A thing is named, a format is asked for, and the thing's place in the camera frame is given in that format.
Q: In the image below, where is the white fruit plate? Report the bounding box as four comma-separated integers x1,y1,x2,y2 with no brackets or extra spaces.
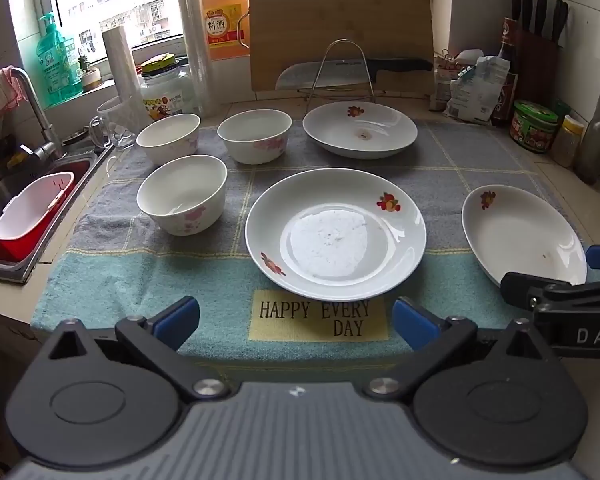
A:
245,168,427,302
462,184,588,285

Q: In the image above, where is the white floral bowl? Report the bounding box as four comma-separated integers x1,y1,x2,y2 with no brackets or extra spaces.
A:
136,155,228,236

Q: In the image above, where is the stained white plate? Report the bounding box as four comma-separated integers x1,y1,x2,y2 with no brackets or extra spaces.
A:
302,101,418,160

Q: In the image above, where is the steel kitchen sink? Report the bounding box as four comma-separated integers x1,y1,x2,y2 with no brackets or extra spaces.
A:
0,145,114,285

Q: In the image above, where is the grey teal checked towel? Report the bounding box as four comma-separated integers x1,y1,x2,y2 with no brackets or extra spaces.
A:
32,120,560,370

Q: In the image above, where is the glass bottle red cap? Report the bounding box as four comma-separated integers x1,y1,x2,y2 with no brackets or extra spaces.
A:
574,119,600,185

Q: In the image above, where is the yellow cap spice jar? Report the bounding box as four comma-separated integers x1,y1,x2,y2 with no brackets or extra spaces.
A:
550,115,585,168

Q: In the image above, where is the green lid sauce jar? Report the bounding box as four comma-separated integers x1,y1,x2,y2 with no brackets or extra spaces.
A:
508,100,558,154

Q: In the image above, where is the small green cap jar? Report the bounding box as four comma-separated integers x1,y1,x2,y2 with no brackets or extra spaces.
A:
553,99,571,122

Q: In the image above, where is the dark soy sauce bottle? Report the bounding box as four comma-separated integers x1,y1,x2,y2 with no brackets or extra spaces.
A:
491,18,518,128

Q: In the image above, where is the red white sink basket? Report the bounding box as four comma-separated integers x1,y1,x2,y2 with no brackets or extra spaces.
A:
0,162,90,263

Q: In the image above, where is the white blue clipped bag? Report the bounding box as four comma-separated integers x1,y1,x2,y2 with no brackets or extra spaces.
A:
444,55,509,124

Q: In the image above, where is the back left white bowl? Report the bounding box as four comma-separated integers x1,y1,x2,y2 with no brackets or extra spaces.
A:
135,114,201,166

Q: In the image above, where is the dark red knife block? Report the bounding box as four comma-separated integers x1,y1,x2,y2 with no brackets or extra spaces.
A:
510,0,569,107

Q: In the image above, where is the clear glass mug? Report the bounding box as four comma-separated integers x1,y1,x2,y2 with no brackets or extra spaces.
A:
88,96,136,150

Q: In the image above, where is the steel sink faucet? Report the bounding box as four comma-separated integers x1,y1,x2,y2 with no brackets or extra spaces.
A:
12,66,66,159

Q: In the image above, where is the red white clipped bag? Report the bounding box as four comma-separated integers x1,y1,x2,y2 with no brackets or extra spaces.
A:
429,49,484,112

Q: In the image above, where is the glass jar yellow lid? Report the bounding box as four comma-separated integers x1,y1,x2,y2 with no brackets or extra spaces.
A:
140,53,195,122

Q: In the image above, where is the short clear film roll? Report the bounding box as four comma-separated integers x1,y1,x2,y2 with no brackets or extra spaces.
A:
102,26,151,133

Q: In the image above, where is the small potted plant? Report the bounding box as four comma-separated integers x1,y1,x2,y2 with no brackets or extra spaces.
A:
79,54,102,92

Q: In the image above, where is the pink cloth on faucet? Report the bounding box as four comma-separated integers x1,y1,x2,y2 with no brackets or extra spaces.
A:
0,65,28,124

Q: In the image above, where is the green dish soap bottle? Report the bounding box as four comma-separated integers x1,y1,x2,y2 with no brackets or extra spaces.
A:
36,12,82,106

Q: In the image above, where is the bamboo cutting board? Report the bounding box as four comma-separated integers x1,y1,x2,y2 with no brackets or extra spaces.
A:
249,0,434,92

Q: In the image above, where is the orange cooking wine jug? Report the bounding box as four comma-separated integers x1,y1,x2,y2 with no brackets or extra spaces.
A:
201,0,249,61

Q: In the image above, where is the steel wire rack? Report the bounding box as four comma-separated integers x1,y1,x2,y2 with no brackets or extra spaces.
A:
278,38,376,112

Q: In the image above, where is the black handled kitchen knife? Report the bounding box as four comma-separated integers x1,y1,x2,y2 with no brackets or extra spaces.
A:
275,58,434,90

